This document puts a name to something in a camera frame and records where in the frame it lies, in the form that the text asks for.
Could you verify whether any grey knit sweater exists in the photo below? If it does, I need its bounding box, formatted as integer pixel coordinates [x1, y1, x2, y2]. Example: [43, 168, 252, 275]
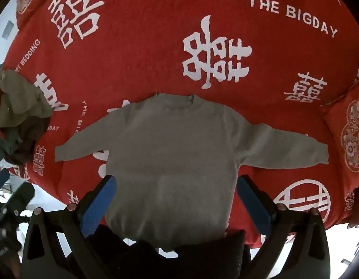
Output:
[55, 93, 329, 251]

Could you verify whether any olive and brown clothes pile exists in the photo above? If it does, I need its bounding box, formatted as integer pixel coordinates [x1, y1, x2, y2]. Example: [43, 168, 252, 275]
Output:
[0, 67, 54, 166]

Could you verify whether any red embroidered pillow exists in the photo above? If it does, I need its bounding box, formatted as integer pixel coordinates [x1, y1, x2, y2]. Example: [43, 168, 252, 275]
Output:
[322, 80, 359, 227]

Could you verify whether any red wedding bedspread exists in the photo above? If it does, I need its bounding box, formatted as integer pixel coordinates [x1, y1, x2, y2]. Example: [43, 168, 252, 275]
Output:
[3, 0, 359, 246]

